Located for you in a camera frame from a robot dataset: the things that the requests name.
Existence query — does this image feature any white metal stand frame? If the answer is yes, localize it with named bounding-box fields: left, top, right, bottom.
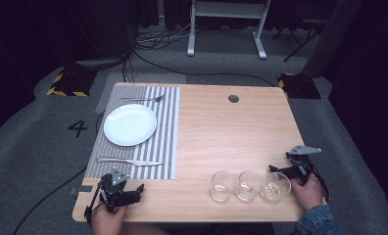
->
left=186, top=0, right=272, bottom=61

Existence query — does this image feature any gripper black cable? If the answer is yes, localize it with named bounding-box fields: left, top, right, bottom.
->
left=311, top=164, right=331, bottom=204
left=83, top=181, right=106, bottom=227

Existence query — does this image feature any grey striped placemat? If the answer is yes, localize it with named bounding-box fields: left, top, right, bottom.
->
left=84, top=85, right=181, bottom=180

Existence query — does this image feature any silver fork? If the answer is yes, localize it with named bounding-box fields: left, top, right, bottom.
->
left=121, top=94, right=167, bottom=103

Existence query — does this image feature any grey tape strip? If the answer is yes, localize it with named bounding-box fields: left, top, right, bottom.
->
left=70, top=184, right=94, bottom=196

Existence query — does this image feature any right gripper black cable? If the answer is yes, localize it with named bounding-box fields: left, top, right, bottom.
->
left=311, top=164, right=331, bottom=204

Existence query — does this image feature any black tripod stand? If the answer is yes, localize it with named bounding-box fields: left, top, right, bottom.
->
left=271, top=18, right=327, bottom=63

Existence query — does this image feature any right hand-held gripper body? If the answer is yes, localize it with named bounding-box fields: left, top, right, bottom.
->
left=285, top=144, right=323, bottom=186

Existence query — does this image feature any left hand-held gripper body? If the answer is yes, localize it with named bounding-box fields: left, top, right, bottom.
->
left=98, top=167, right=141, bottom=208

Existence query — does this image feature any white round plate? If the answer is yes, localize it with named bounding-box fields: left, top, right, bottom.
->
left=103, top=103, right=158, bottom=147

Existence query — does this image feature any person's right hand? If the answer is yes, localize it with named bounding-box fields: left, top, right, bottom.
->
left=290, top=173, right=325, bottom=212

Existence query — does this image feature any dark grey column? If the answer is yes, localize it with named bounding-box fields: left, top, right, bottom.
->
left=301, top=0, right=364, bottom=79

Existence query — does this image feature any silver table knife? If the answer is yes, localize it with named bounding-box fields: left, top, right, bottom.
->
left=96, top=157, right=164, bottom=168

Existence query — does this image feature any clear drinking glass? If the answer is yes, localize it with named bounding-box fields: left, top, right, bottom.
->
left=234, top=169, right=265, bottom=202
left=209, top=170, right=237, bottom=203
left=260, top=171, right=292, bottom=203

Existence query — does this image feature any person's left hand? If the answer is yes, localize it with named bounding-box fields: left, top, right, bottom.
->
left=90, top=203, right=129, bottom=235

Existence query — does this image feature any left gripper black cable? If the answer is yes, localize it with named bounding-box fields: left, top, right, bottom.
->
left=83, top=181, right=106, bottom=227

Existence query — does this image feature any bundle of floor cables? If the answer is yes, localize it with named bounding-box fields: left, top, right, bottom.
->
left=135, top=21, right=196, bottom=51

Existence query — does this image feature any black yellow hazard base plate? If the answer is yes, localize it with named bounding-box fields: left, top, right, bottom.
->
left=46, top=69, right=99, bottom=98
left=277, top=71, right=322, bottom=100

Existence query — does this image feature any black floor cable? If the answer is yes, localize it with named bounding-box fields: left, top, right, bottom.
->
left=11, top=165, right=89, bottom=235
left=128, top=48, right=278, bottom=88

